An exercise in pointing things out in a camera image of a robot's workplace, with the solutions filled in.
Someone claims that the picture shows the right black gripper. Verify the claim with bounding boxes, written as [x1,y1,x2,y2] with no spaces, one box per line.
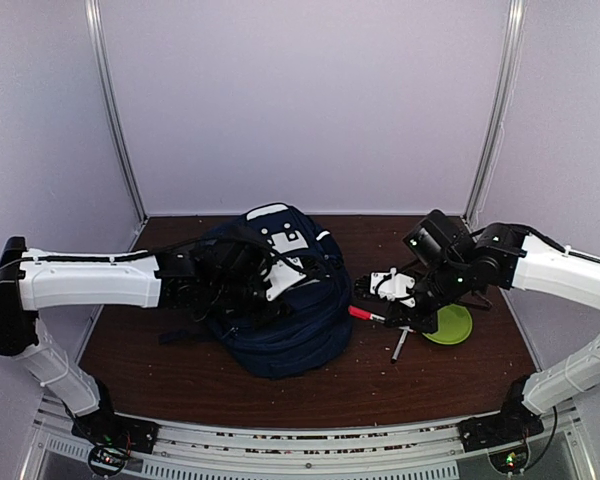
[384,258,472,335]

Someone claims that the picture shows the black marker pen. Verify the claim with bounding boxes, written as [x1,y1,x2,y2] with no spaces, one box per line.
[391,326,411,364]

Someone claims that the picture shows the red marker pen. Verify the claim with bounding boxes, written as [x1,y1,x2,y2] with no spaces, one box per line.
[348,306,385,323]

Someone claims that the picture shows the navy blue backpack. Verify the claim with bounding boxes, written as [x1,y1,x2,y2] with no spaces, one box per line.
[155,203,353,379]

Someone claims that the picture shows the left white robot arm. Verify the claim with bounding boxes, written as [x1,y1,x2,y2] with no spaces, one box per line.
[0,237,308,444]

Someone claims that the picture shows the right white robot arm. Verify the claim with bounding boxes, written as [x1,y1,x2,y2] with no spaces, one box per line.
[365,209,600,442]

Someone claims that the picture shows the green plate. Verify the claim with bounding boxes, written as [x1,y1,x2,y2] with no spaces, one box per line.
[422,305,473,346]

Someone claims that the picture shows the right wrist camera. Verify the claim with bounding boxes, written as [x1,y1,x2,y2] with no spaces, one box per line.
[354,267,416,302]

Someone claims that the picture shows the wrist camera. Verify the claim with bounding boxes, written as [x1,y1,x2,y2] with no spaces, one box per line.
[264,257,307,302]
[354,267,416,302]

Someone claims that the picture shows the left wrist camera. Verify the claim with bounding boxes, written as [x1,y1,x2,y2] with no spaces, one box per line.
[264,257,307,302]

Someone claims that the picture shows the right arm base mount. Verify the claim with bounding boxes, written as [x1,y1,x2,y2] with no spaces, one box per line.
[457,398,544,476]

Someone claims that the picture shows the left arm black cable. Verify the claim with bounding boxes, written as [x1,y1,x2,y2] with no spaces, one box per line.
[0,232,331,296]

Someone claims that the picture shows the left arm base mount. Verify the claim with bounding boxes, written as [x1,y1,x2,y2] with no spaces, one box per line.
[64,406,159,478]

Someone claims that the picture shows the aluminium front rail frame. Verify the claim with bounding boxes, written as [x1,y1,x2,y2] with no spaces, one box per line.
[22,392,599,480]

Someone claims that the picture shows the right aluminium corner post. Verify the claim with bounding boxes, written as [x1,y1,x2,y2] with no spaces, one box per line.
[463,0,527,227]

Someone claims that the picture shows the aluminium corner post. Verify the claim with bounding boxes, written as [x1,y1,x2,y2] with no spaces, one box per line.
[463,0,527,227]
[84,0,148,224]

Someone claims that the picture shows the left aluminium corner post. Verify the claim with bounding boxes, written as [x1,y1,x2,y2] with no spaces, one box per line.
[84,0,148,224]

